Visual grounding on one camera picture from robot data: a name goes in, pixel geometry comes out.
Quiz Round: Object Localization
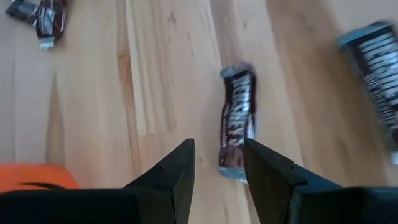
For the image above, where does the dark brown candy bar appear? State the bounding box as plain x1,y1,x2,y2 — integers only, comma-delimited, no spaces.
34,0,68,50
4,0,40,27
336,20,398,166
217,62,258,184

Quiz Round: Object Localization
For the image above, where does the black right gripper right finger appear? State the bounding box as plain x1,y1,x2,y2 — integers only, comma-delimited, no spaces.
243,138,398,224

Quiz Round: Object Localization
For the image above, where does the orange plastic basket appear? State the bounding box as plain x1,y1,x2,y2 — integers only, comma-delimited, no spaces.
0,162,80,194

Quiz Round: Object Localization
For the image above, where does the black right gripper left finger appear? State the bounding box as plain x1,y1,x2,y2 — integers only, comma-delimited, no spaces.
0,138,196,224

